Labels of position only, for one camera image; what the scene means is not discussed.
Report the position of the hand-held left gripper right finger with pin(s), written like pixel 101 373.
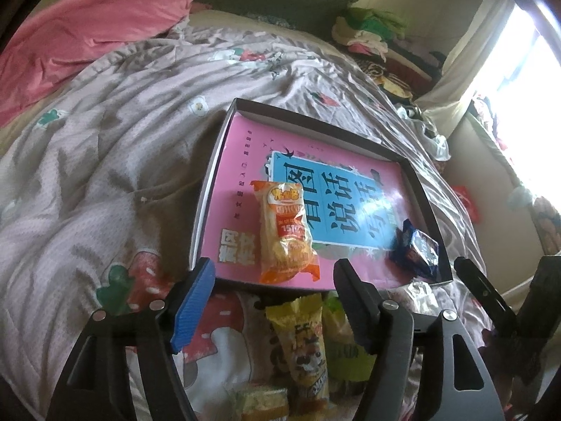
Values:
pixel 350 289

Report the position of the pink box lid tray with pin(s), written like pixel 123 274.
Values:
pixel 307 130

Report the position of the red plastic bag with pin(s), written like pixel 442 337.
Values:
pixel 464 197

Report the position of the grey bed headboard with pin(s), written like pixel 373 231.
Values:
pixel 285 4

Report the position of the pale green snack packet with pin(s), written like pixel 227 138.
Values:
pixel 258 401

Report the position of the white plastic bag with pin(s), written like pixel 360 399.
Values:
pixel 436 144

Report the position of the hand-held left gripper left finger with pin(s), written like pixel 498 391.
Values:
pixel 193 307

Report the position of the yellow snack packet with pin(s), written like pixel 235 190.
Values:
pixel 302 351

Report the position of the pink printed book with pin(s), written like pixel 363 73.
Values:
pixel 245 171

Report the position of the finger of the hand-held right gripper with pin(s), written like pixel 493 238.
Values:
pixel 482 289

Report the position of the clear silver snack wrapper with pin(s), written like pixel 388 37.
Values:
pixel 418 296

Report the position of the pink quilt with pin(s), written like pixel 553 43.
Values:
pixel 87 30

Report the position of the blue snack packet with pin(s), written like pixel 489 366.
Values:
pixel 416 250

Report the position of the lime green snack packet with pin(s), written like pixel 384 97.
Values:
pixel 346 359

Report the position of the orange snack packet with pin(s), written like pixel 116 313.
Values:
pixel 285 237

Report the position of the pile of clothes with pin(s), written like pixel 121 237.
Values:
pixel 372 30

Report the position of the white curtain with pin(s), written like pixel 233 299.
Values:
pixel 482 52

